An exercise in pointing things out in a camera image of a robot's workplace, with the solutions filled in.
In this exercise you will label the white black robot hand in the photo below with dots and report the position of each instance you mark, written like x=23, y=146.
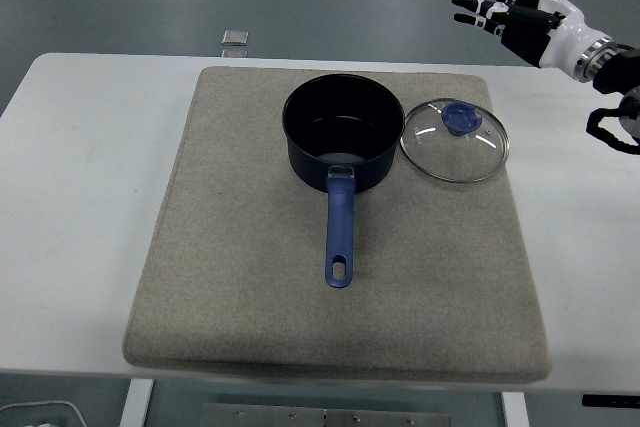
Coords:
x=565, y=37

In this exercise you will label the glass lid with blue knob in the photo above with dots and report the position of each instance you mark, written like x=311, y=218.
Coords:
x=457, y=119

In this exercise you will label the dark blue saucepan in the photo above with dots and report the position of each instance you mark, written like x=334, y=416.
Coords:
x=342, y=227

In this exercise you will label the silver floor socket plate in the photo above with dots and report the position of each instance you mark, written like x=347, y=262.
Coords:
x=235, y=37
x=234, y=52

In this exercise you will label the black flat bar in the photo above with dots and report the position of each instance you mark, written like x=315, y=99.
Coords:
x=610, y=400

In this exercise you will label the white table leg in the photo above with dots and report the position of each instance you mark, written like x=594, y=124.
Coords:
x=515, y=409
x=136, y=404

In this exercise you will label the beige fabric mat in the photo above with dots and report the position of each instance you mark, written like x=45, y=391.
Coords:
x=225, y=247

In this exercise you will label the grey metal plate with screws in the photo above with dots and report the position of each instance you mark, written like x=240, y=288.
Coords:
x=280, y=417

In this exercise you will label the white rounded tray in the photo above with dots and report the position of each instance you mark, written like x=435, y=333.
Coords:
x=55, y=412

